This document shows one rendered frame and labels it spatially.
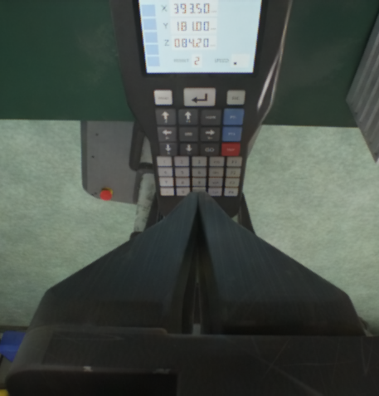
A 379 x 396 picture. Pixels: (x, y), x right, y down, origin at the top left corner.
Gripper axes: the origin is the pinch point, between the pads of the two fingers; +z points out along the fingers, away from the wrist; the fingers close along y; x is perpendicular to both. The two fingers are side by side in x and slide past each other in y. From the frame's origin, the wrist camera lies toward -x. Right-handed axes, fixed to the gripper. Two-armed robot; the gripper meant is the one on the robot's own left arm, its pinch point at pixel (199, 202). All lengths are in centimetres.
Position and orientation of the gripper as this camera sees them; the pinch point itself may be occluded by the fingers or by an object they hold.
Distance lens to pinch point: 29.4
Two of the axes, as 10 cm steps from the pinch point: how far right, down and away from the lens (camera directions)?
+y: -10.0, -0.1, 0.3
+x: 0.3, 1.9, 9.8
